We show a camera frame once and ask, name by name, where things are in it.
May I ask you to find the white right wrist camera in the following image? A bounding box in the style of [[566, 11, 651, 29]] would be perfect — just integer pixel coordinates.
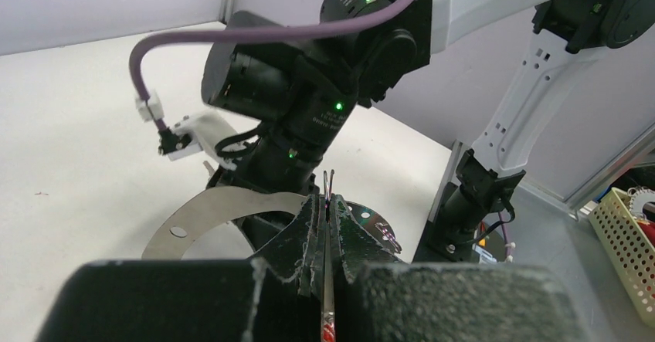
[[160, 110, 237, 171]]

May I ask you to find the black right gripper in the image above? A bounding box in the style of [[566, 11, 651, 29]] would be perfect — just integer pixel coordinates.
[[206, 141, 317, 250]]

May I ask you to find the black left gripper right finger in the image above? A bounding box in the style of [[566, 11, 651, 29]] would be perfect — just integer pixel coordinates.
[[327, 195, 402, 285]]

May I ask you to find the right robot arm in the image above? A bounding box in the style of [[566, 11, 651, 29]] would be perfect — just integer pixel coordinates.
[[201, 0, 654, 262]]

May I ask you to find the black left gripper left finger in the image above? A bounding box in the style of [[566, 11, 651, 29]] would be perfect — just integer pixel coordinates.
[[255, 195, 328, 299]]

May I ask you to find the yellow perforated basket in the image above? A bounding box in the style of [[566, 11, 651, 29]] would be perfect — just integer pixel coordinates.
[[589, 188, 654, 327]]

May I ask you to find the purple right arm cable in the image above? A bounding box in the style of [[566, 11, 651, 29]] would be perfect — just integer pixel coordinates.
[[127, 0, 446, 131]]

